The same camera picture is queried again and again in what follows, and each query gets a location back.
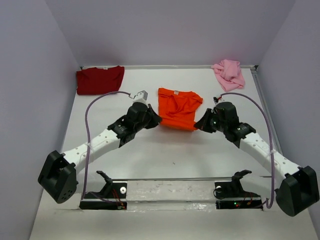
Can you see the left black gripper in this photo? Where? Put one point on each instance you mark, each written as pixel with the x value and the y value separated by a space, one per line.
pixel 154 120

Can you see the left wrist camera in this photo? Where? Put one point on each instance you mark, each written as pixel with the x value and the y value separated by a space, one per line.
pixel 140 97

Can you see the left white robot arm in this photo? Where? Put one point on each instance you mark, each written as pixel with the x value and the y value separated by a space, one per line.
pixel 59 174

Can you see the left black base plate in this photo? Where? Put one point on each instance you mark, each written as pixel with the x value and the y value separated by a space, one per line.
pixel 111 197

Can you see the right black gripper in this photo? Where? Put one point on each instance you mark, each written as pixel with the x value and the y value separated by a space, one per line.
pixel 203 123

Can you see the pink crumpled t-shirt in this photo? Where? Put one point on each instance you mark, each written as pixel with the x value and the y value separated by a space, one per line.
pixel 229 75

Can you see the orange t-shirt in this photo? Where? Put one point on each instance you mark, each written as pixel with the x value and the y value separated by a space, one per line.
pixel 178 108

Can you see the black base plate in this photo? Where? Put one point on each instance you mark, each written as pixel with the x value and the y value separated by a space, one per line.
pixel 230 195
pixel 111 197

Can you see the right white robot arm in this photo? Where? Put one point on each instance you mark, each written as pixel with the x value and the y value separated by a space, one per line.
pixel 295 188

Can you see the dark red folded t-shirt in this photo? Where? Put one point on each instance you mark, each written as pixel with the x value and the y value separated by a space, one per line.
pixel 98 81

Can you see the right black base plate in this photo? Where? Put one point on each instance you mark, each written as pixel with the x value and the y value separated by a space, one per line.
pixel 230 195

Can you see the white front cover board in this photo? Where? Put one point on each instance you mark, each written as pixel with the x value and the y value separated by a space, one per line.
pixel 68 222

